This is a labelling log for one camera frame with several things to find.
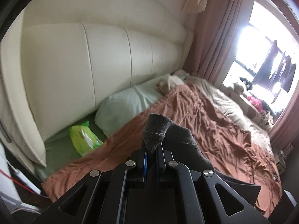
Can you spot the cream plush toy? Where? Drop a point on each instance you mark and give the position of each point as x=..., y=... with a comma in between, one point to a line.
x=168, y=84

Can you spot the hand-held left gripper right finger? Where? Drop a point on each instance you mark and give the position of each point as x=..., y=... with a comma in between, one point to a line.
x=160, y=161

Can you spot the grey t-shirt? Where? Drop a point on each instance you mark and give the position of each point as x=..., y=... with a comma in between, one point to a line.
x=182, y=140

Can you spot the pile of plush toys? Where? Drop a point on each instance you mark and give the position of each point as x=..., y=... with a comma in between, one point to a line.
x=254, y=102

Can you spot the white bedside cabinet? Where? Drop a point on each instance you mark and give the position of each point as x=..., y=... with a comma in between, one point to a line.
x=7, y=191

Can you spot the cream padded headboard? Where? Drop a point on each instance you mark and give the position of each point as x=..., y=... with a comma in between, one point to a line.
x=93, y=63

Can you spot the green wipes packet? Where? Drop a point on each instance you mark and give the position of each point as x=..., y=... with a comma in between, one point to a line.
x=84, y=137

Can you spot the green bed sheet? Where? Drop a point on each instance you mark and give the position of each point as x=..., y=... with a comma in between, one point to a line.
x=58, y=149

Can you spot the pale green pillow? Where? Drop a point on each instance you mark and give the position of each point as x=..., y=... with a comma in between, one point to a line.
x=126, y=105

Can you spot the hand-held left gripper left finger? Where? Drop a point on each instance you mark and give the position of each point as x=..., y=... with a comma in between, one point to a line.
x=145, y=161

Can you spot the small floor rack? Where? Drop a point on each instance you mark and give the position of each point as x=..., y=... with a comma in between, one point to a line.
x=286, y=154

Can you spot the brown blanket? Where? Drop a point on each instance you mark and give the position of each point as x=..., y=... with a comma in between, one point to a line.
x=210, y=133

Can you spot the pink curtain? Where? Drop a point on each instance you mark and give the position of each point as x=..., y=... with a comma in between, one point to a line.
x=215, y=39

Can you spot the dark hanging clothes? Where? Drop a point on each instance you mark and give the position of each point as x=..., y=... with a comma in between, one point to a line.
x=268, y=67

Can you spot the white power strip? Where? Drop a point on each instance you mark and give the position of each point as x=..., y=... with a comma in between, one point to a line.
x=25, y=180

